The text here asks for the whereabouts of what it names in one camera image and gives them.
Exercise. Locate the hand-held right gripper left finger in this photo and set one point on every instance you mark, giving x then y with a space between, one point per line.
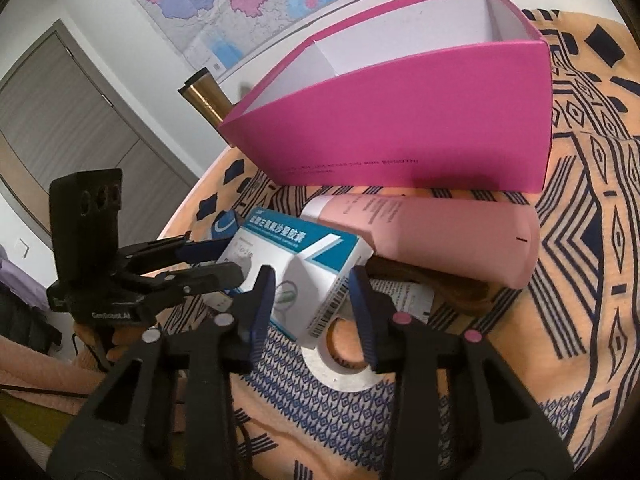
263 310

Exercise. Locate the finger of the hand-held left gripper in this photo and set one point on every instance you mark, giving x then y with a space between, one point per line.
215 276
207 249

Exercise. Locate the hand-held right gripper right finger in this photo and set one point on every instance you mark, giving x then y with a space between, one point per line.
361 310

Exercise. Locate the blue carton with white swoosh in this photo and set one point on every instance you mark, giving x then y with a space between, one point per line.
224 225

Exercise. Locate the white and teal medicine box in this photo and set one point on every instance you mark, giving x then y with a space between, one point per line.
280 240

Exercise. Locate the pink tube with white cap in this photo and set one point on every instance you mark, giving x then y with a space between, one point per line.
450 235

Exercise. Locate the magenta cardboard box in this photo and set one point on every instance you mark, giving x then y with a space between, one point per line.
400 125

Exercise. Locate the person's left hand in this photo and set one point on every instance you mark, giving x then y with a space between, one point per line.
119 346

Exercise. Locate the white printed label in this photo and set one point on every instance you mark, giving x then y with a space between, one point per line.
410 300

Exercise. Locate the purple cloth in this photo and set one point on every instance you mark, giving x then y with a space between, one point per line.
20 275

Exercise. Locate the white tape roll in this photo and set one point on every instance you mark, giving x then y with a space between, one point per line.
320 375

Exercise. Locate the brown flat object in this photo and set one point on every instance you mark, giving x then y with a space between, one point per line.
460 292

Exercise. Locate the dark bag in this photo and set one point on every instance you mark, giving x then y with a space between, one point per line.
25 322

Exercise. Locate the grey door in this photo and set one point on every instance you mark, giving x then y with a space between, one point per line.
75 110

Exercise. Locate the pink cloth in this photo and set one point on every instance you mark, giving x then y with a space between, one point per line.
40 365

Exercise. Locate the gold metal cylinder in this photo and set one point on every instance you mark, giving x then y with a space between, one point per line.
205 97

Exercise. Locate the orange patterned blanket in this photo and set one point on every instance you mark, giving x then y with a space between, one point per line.
575 260

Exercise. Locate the white wall switch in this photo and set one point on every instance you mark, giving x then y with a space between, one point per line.
22 247

